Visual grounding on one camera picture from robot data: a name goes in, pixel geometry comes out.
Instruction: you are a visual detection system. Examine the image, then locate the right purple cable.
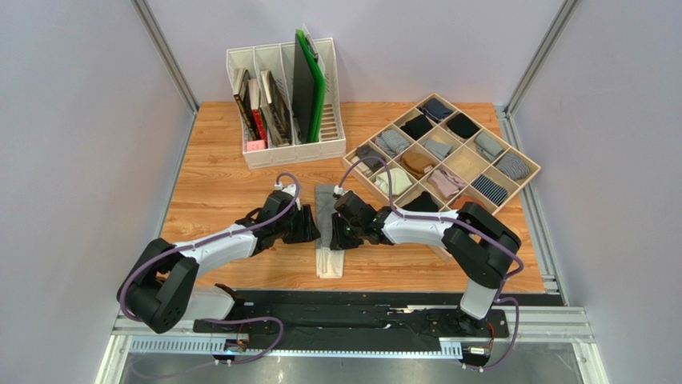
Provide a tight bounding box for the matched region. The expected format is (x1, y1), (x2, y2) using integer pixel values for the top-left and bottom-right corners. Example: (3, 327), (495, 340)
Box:
(335, 155), (526, 372)

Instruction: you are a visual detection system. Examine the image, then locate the red book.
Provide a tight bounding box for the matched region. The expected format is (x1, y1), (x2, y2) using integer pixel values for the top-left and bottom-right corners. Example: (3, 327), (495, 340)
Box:
(249, 78), (269, 149)

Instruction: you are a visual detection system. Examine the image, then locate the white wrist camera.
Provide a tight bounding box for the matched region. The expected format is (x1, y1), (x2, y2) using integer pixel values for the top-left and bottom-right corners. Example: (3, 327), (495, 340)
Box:
(333, 185), (347, 198)
(274, 182), (302, 210)

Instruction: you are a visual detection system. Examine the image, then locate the black rolled cloth lower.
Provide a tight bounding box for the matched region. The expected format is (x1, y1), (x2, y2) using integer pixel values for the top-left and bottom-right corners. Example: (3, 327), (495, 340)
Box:
(402, 191), (440, 213)

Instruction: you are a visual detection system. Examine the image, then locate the striped grey rolled cloth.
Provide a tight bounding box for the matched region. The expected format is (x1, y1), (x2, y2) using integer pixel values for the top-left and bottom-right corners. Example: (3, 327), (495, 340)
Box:
(374, 129), (411, 158)

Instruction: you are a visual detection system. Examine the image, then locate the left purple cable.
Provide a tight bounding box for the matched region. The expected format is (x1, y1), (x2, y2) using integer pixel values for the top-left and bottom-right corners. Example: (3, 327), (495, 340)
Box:
(118, 171), (303, 367)

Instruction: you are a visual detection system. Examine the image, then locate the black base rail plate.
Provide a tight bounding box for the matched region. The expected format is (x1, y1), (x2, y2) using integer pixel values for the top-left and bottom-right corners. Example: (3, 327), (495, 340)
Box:
(176, 290), (515, 353)

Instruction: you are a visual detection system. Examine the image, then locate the dark patterned book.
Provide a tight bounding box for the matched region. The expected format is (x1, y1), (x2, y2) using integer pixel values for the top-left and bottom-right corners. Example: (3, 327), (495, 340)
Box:
(259, 70), (292, 147)

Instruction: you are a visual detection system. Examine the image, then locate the dark grey rolled cloth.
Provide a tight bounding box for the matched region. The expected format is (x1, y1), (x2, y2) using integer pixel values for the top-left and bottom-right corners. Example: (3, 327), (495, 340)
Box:
(356, 144), (385, 172)

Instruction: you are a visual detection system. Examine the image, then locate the pale green rolled cloth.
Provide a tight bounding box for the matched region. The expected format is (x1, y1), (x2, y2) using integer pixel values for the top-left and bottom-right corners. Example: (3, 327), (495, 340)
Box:
(374, 168), (413, 197)

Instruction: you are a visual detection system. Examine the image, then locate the green black clipboard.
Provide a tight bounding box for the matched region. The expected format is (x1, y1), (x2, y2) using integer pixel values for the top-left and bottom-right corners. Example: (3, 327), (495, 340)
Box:
(292, 29), (326, 144)

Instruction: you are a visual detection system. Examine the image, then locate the white file organizer rack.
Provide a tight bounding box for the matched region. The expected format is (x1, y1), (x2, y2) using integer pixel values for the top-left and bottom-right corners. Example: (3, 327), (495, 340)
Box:
(225, 38), (347, 169)

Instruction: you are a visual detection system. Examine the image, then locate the rust orange rolled cloth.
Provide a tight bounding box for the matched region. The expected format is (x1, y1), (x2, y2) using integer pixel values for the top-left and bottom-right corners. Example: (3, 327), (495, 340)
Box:
(450, 194), (485, 210)

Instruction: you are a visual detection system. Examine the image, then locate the pink rolled cloth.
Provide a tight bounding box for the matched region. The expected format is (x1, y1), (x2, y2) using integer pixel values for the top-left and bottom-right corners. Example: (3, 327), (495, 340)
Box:
(427, 168), (467, 200)

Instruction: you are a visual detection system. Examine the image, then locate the wooden compartment organizer box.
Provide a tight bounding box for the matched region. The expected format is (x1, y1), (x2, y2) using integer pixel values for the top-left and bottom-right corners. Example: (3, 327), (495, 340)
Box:
(341, 94), (541, 264)

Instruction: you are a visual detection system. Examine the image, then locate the navy striped rolled cloth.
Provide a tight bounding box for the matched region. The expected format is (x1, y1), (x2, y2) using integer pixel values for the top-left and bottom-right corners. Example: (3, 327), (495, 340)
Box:
(471, 174), (509, 206)

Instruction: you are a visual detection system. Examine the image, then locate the grey rolled cloth right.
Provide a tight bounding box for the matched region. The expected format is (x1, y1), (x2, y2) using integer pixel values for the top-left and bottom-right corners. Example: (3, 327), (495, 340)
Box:
(474, 133), (505, 162)

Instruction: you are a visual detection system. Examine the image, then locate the grey folded cloth centre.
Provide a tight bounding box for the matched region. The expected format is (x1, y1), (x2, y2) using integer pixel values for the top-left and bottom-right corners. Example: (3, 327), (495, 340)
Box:
(423, 138), (454, 161)

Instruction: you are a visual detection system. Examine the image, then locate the black rolled cloth right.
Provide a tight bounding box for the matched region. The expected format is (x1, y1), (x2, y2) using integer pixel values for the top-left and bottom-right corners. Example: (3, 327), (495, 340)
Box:
(446, 113), (479, 140)

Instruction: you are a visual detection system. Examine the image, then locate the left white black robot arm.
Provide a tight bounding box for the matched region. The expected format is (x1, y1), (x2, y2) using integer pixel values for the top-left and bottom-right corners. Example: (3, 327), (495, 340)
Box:
(116, 184), (320, 334)

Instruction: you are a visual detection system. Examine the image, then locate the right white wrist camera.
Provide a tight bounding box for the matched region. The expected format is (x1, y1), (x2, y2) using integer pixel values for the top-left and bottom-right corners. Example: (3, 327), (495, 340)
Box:
(333, 185), (347, 198)

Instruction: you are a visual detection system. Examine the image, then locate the purple cable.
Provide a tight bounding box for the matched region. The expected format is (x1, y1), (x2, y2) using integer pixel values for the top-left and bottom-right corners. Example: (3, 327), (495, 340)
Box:
(118, 171), (303, 367)
(335, 155), (526, 372)

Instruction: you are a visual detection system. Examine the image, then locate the black book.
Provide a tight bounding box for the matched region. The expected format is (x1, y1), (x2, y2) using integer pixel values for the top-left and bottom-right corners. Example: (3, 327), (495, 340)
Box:
(232, 67), (260, 141)

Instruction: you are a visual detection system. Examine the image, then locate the black rolled cloth top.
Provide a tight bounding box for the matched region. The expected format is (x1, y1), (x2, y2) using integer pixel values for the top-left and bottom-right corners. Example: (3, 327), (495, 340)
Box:
(400, 114), (433, 141)

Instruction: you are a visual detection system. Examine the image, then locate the grey striped cloth far right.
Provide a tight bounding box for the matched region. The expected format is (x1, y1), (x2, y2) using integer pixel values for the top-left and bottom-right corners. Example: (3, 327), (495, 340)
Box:
(495, 153), (531, 181)

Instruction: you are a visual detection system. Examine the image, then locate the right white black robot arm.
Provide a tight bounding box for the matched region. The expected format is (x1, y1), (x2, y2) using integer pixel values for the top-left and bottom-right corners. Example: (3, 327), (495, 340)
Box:
(330, 186), (523, 334)

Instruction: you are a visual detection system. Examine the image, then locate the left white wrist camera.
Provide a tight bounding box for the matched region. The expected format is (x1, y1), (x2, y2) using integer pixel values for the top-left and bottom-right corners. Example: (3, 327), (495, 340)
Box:
(274, 182), (302, 210)

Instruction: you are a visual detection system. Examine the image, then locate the black rolled cloth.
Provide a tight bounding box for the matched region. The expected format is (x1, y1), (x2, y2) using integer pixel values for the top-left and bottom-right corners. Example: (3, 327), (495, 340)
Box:
(402, 191), (440, 213)
(446, 113), (479, 140)
(400, 114), (433, 141)

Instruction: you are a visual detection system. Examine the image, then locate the grey white underwear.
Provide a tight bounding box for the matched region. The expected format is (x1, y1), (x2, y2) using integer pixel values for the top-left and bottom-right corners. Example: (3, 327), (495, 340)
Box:
(315, 184), (345, 279)

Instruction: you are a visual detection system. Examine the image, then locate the brown rolled cloth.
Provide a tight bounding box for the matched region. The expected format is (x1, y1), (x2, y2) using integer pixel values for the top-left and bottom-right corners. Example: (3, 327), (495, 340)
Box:
(399, 151), (435, 180)

